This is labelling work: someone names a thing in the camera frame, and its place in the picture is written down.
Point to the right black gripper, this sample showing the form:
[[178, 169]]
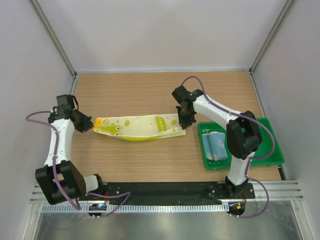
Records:
[[185, 123]]

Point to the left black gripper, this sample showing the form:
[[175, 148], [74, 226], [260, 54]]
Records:
[[87, 124]]

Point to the blue polka dot towel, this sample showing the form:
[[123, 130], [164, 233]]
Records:
[[214, 146]]

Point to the yellow green printed towel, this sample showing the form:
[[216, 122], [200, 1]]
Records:
[[140, 128]]

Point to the green plastic tray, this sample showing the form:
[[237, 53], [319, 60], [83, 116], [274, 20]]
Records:
[[276, 158]]

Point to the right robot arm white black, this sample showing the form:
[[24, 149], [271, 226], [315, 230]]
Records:
[[243, 136]]

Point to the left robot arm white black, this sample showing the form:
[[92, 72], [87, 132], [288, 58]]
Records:
[[59, 179]]

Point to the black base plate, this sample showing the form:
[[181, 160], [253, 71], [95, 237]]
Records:
[[174, 193]]

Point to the perforated metal cable rail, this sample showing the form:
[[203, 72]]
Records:
[[89, 208]]

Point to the left aluminium frame post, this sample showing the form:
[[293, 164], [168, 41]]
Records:
[[52, 35]]

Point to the aluminium frame post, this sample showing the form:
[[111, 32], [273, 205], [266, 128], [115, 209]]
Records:
[[280, 19], [52, 35]]

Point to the right aluminium frame post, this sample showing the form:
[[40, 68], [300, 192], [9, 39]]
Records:
[[280, 19]]

